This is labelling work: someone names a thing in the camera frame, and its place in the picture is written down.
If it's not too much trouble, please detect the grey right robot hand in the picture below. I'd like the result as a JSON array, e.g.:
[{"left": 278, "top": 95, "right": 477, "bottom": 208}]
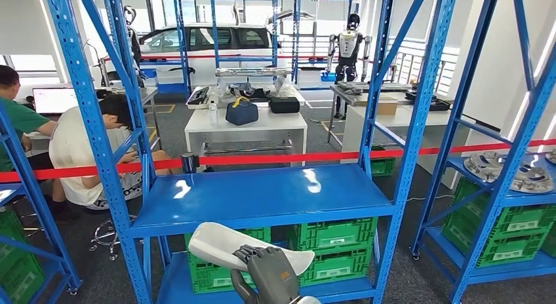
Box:
[{"left": 230, "top": 244, "right": 302, "bottom": 304}]

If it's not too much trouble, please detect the white curved plastic part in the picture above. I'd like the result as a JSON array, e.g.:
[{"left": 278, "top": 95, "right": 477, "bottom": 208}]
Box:
[{"left": 188, "top": 221, "right": 315, "bottom": 277}]

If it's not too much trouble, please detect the blue steel shelf rack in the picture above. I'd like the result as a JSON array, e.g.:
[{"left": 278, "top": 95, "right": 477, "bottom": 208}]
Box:
[
  {"left": 43, "top": 0, "right": 459, "bottom": 304},
  {"left": 292, "top": 0, "right": 355, "bottom": 88},
  {"left": 410, "top": 0, "right": 556, "bottom": 304},
  {"left": 209, "top": 0, "right": 280, "bottom": 88},
  {"left": 0, "top": 100, "right": 83, "bottom": 304},
  {"left": 119, "top": 0, "right": 192, "bottom": 97}
]

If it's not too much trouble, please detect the black car part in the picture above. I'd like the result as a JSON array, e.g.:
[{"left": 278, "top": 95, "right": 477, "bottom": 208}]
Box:
[{"left": 230, "top": 85, "right": 272, "bottom": 99}]

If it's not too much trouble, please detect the green plastic crate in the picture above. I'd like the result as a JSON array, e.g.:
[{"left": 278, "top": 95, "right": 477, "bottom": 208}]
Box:
[
  {"left": 184, "top": 227, "right": 273, "bottom": 268},
  {"left": 0, "top": 210, "right": 25, "bottom": 251},
  {"left": 370, "top": 145, "right": 397, "bottom": 178},
  {"left": 451, "top": 177, "right": 556, "bottom": 236},
  {"left": 288, "top": 217, "right": 379, "bottom": 252},
  {"left": 0, "top": 245, "right": 45, "bottom": 304},
  {"left": 188, "top": 258, "right": 262, "bottom": 295},
  {"left": 297, "top": 246, "right": 375, "bottom": 288},
  {"left": 442, "top": 223, "right": 550, "bottom": 269}
]

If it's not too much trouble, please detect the red barrier belt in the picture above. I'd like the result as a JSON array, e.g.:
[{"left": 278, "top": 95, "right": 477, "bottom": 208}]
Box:
[
  {"left": 0, "top": 138, "right": 556, "bottom": 183},
  {"left": 102, "top": 53, "right": 374, "bottom": 65}
]

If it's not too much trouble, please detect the white table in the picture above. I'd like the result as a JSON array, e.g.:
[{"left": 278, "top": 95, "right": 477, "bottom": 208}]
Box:
[
  {"left": 340, "top": 103, "right": 479, "bottom": 191},
  {"left": 184, "top": 106, "right": 308, "bottom": 168}
]

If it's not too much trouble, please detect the black hard case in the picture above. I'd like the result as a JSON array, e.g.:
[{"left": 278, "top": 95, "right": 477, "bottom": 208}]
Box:
[{"left": 269, "top": 96, "right": 301, "bottom": 115}]

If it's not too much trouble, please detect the chrome stool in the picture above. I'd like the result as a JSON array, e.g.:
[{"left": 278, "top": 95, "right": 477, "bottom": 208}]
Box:
[{"left": 89, "top": 215, "right": 136, "bottom": 261}]

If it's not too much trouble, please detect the plastic covered steel table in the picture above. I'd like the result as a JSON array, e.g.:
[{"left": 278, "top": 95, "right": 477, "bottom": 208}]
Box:
[{"left": 186, "top": 83, "right": 307, "bottom": 109}]

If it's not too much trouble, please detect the black slotted tray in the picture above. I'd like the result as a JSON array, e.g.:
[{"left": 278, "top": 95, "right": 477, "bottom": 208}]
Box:
[{"left": 186, "top": 85, "right": 210, "bottom": 107}]

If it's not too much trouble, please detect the white storage box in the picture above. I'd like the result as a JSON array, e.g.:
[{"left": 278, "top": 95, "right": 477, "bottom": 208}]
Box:
[{"left": 297, "top": 67, "right": 323, "bottom": 88}]

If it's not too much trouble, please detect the silver metal car panel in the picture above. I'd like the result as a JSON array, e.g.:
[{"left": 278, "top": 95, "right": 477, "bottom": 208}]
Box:
[{"left": 214, "top": 66, "right": 292, "bottom": 78}]

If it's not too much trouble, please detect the cardboard box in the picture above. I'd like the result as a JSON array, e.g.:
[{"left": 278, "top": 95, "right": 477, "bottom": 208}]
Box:
[{"left": 376, "top": 96, "right": 399, "bottom": 116}]

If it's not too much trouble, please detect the grey metal panel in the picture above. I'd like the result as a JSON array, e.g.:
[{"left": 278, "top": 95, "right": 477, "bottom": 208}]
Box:
[{"left": 336, "top": 81, "right": 394, "bottom": 92}]

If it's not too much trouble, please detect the white car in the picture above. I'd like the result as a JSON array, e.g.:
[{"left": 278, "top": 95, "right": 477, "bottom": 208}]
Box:
[{"left": 138, "top": 9, "right": 283, "bottom": 88}]

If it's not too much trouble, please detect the person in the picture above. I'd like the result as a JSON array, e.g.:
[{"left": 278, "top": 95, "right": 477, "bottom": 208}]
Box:
[
  {"left": 49, "top": 93, "right": 174, "bottom": 212},
  {"left": 0, "top": 65, "right": 81, "bottom": 223}
]

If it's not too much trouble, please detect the white black humanoid robot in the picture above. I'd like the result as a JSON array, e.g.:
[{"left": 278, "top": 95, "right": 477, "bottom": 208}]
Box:
[
  {"left": 327, "top": 13, "right": 373, "bottom": 121},
  {"left": 123, "top": 6, "right": 144, "bottom": 88}
]

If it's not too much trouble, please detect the white metal railing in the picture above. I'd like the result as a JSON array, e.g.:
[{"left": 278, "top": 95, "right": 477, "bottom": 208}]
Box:
[{"left": 382, "top": 36, "right": 462, "bottom": 97}]

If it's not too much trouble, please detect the laptop with white screen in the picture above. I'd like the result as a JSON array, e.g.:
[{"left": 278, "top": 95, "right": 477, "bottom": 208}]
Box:
[{"left": 32, "top": 86, "right": 79, "bottom": 115}]

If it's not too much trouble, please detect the black barrier post head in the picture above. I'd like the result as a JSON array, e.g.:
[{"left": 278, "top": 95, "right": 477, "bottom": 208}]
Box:
[{"left": 181, "top": 152, "right": 201, "bottom": 175}]

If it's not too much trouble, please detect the navy bag yellow handle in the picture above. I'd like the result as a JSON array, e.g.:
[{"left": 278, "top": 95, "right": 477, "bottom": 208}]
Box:
[{"left": 225, "top": 96, "right": 260, "bottom": 126}]

